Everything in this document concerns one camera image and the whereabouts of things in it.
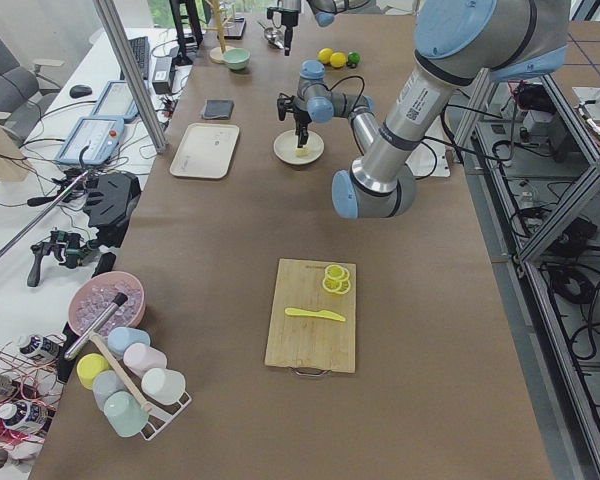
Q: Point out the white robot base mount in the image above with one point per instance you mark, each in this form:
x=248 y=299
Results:
x=429 y=160

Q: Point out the cream round plate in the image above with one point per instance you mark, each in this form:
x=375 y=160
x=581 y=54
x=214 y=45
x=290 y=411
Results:
x=284 y=148

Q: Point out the white cup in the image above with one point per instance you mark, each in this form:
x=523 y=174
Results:
x=166 y=386

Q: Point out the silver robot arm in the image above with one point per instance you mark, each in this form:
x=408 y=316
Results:
x=324 y=12
x=454 y=40

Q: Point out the lemon slices stack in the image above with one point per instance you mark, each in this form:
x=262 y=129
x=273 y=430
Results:
x=336 y=279

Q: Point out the near blue teach pendant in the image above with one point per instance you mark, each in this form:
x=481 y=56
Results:
x=92 y=141

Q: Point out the wooden cutting board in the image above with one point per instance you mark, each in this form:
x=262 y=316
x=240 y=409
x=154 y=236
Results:
x=311 y=344

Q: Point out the blue teach pendant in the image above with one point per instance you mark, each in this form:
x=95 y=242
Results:
x=92 y=141
x=116 y=100

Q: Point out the yellow cup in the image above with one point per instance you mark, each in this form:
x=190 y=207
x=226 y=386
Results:
x=89 y=367

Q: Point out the far blue teach pendant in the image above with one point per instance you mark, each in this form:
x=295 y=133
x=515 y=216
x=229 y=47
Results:
x=116 y=100

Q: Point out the metal muddler black tip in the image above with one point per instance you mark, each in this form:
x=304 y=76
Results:
x=72 y=351

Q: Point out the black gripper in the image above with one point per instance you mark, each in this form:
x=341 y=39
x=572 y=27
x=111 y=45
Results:
x=301 y=116
x=287 y=20

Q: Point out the aluminium frame post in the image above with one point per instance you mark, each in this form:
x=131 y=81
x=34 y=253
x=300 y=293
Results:
x=116 y=34

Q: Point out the mint green bowl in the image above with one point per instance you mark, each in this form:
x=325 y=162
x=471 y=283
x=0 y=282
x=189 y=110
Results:
x=236 y=59

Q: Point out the grey cup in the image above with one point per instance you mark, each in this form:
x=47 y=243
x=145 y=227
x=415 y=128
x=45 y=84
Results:
x=105 y=385

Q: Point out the pink bowl with ice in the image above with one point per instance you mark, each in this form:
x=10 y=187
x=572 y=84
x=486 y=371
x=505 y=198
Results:
x=98 y=293

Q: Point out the grey folded cloth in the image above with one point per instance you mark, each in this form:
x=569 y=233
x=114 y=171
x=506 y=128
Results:
x=217 y=109

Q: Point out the yellow lemon outer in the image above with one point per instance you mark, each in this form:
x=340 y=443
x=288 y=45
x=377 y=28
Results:
x=324 y=55

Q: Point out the cream rabbit serving tray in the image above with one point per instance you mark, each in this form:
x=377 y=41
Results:
x=205 y=151

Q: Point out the yellow lemon near lime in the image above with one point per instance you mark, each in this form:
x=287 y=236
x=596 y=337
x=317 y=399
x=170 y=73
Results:
x=338 y=60

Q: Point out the metal scoop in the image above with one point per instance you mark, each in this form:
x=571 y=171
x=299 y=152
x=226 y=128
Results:
x=274 y=37

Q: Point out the white cup rack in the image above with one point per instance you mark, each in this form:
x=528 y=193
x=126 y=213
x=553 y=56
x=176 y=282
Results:
x=161 y=416

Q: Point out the green plastic lime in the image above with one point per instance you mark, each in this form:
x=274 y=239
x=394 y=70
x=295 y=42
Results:
x=353 y=59

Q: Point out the pink cup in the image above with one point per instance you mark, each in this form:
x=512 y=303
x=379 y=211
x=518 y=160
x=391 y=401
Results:
x=140 y=358

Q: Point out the mint green cup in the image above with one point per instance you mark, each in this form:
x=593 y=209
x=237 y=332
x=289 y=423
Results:
x=125 y=414

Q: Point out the blue cup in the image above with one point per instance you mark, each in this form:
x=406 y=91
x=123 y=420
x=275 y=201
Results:
x=121 y=338

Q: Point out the yellow plastic knife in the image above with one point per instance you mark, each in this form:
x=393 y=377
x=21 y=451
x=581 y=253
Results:
x=322 y=314

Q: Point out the wooden cup tree stand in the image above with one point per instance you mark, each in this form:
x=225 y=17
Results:
x=222 y=16

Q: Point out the black laptop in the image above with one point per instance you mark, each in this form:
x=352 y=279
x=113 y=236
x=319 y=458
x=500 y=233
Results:
x=141 y=50

